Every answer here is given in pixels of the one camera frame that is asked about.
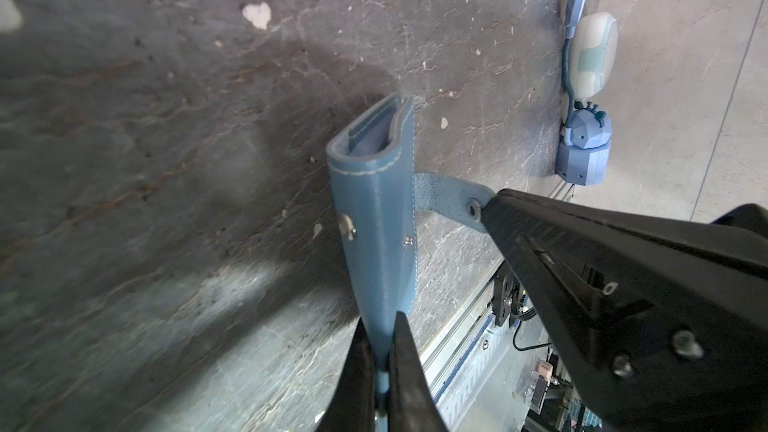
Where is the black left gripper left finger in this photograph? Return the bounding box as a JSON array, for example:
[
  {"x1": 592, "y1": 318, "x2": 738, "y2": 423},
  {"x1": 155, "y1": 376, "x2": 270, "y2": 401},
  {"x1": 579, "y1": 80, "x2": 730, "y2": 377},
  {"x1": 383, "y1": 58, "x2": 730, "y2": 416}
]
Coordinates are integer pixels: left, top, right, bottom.
[{"x1": 316, "y1": 319, "x2": 376, "y2": 432}]

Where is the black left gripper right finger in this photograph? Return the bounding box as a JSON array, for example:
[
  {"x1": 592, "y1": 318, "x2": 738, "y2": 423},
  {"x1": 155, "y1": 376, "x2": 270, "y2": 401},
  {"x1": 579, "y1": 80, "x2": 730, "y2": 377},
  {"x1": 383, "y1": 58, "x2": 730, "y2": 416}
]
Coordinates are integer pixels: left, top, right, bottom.
[{"x1": 386, "y1": 312, "x2": 448, "y2": 432}]

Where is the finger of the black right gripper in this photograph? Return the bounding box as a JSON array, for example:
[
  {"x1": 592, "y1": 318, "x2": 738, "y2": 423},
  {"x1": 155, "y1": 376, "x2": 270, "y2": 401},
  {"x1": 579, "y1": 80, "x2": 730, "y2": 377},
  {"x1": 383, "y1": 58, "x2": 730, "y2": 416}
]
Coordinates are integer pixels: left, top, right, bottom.
[{"x1": 481, "y1": 189, "x2": 767, "y2": 431}]

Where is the blue leather card holder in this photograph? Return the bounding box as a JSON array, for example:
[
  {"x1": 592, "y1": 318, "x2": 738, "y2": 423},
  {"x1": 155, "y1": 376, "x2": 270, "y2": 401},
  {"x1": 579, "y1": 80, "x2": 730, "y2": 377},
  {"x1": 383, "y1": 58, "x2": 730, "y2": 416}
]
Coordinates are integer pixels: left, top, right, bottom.
[{"x1": 325, "y1": 93, "x2": 499, "y2": 432}]

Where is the blue toy figure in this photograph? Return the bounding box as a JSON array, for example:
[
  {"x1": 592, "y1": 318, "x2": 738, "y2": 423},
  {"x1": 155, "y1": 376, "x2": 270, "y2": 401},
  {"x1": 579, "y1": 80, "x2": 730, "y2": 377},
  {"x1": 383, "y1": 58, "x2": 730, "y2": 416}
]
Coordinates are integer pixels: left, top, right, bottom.
[{"x1": 556, "y1": 0, "x2": 613, "y2": 186}]

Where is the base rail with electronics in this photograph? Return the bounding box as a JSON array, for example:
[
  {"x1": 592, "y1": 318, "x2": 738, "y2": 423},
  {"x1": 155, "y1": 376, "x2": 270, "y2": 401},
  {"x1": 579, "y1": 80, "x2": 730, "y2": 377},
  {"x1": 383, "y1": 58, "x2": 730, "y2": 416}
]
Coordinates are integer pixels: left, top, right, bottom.
[{"x1": 422, "y1": 264, "x2": 603, "y2": 431}]

